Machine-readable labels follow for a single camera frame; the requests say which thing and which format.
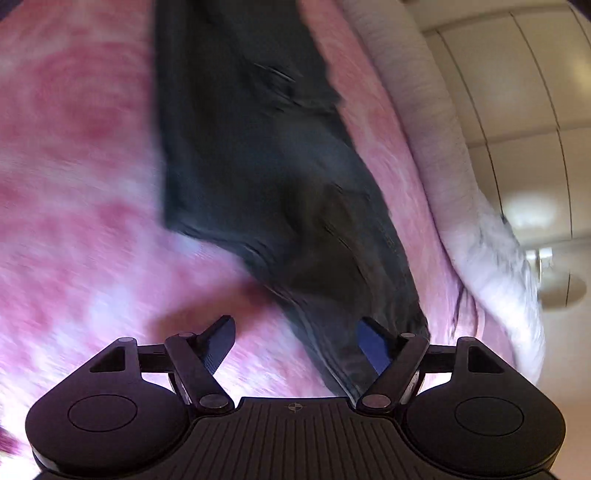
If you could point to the white bed sheet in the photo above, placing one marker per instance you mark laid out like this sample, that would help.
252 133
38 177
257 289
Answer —
461 184

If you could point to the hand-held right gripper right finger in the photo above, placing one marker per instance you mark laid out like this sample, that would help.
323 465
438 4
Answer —
371 343

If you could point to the white wardrobe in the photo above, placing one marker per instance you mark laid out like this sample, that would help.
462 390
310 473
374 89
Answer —
521 115

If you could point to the pink tie-dye blanket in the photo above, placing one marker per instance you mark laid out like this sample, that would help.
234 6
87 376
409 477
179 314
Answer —
92 184

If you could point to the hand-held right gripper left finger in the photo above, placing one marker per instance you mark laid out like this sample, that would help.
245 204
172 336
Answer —
220 340

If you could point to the dark grey pants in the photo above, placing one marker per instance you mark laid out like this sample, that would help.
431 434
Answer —
277 184

